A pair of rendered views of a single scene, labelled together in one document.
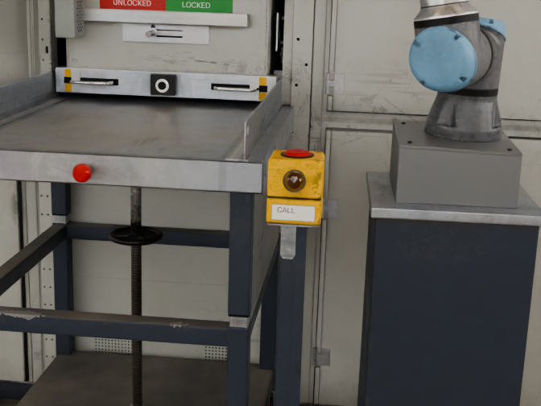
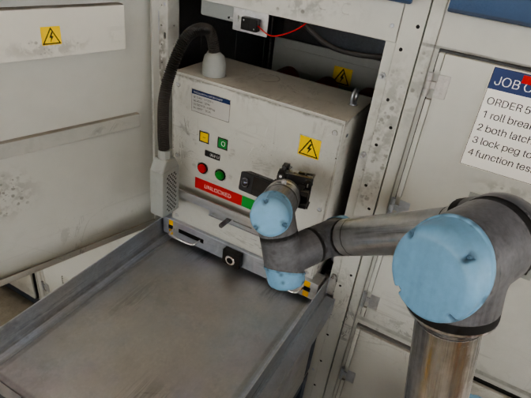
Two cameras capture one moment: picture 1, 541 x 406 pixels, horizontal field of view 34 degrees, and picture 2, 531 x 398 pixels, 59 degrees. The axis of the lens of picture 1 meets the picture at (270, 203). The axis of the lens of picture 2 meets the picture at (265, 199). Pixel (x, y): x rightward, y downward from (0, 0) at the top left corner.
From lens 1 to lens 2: 1.30 m
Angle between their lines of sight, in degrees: 25
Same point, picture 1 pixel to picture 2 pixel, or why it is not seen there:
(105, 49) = (197, 215)
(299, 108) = (340, 302)
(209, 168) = not seen: outside the picture
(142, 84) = (219, 249)
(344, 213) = (359, 384)
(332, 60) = (371, 285)
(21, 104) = (113, 264)
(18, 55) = (143, 196)
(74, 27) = (163, 211)
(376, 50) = not seen: hidden behind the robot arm
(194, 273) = not seen: hidden behind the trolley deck
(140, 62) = (220, 233)
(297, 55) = (344, 265)
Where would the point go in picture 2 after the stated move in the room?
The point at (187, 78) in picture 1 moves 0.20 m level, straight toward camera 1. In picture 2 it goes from (250, 258) to (224, 304)
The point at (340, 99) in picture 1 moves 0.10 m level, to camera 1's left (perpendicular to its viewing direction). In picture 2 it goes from (372, 313) to (337, 300)
